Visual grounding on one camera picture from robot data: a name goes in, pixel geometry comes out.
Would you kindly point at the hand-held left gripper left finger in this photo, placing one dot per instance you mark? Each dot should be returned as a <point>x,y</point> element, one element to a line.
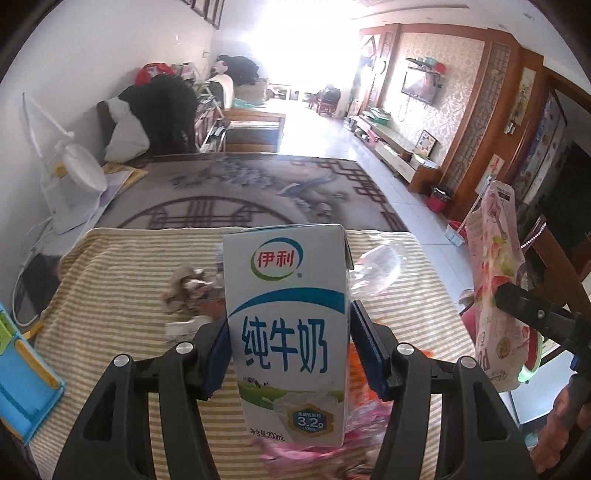
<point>220,357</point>

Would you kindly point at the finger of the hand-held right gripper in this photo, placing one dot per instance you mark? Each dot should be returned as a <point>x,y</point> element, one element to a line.
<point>531,309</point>

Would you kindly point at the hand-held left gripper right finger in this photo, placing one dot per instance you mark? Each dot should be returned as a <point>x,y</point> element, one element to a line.
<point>367,346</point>

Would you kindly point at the red basin with green rim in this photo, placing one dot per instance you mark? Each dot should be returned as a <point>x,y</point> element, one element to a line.
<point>537,353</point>

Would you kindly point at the pink snack bag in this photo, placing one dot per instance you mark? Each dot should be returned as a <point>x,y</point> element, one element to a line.
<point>494,258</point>

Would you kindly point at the brown paper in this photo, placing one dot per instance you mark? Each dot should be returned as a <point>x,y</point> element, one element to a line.
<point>189,288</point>

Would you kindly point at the white blue milk carton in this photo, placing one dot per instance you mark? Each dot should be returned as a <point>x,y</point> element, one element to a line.
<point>286,295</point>

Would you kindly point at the person's right hand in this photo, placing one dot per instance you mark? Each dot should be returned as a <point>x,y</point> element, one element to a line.
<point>561,429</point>

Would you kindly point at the orange plastic wrapper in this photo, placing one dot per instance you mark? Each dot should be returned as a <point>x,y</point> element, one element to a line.
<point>355,374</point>

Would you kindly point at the white paper scrap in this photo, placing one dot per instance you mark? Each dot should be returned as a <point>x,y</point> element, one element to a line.
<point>184,328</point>

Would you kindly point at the studded wooden chair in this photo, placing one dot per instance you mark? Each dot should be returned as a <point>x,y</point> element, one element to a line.
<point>554,258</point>

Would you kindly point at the bright pink plastic wrapper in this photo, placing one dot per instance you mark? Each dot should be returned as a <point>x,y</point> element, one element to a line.
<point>360,424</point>

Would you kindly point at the clear plastic bottle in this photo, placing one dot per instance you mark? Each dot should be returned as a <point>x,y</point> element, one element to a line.
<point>383,267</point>

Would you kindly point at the yellow striped blanket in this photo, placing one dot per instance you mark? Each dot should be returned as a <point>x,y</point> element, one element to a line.
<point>115,323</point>

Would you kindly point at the small red waste bin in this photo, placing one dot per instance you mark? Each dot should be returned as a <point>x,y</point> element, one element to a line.
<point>438,201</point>

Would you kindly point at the colourful door poster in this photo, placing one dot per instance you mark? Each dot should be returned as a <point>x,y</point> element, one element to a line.
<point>549,147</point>

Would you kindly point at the grey patterned blanket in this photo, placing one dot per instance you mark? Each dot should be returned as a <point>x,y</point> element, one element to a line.
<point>258,194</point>

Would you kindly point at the dark flat object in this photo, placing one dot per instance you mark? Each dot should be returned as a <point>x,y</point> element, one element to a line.
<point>41,286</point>

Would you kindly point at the blue green plastic board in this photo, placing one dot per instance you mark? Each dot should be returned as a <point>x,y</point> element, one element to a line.
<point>27,383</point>

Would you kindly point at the small framed geometric picture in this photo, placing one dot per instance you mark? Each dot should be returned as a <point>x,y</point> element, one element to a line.
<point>427,144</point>

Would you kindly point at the long television cabinet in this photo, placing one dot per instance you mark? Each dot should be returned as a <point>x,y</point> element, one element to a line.
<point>397,147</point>

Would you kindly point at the yellow cardboard sheet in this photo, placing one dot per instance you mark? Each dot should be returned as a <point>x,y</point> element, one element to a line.
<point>122,177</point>

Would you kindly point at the green tray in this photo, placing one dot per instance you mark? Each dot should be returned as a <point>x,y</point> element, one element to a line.
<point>377,115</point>

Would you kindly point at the wooden sofa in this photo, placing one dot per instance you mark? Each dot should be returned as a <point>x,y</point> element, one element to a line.
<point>254,127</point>

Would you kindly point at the white electric fan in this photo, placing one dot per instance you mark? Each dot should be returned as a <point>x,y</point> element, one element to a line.
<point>78,170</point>

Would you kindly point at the stack of leaning framed pictures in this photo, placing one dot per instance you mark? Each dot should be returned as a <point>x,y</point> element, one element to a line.
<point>210,120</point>

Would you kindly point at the white plastic bag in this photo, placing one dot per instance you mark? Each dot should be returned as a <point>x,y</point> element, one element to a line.
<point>127,134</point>

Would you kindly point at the dark wooden chair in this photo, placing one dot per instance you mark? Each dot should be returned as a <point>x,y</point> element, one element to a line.
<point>328,104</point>

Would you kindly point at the black clothes pile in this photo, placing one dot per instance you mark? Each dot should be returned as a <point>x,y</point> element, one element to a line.
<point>161,106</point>

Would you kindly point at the black jacket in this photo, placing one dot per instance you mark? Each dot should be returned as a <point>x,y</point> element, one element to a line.
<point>240,69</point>

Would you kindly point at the red cloth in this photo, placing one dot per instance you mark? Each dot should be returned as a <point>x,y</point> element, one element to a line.
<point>154,71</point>

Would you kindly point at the small wall poster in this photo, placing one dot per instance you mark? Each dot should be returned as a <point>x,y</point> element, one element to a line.
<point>494,170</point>

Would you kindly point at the hanging wall scroll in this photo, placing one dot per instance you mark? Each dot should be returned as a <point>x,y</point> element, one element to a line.
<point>524,99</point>

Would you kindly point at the wall television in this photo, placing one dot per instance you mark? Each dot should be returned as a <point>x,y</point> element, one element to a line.
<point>420,87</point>

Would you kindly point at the wall shelf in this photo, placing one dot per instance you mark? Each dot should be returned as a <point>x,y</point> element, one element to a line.
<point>427,67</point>

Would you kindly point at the framed wall picture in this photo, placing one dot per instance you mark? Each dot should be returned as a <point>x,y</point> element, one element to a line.
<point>199,7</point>
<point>216,11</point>

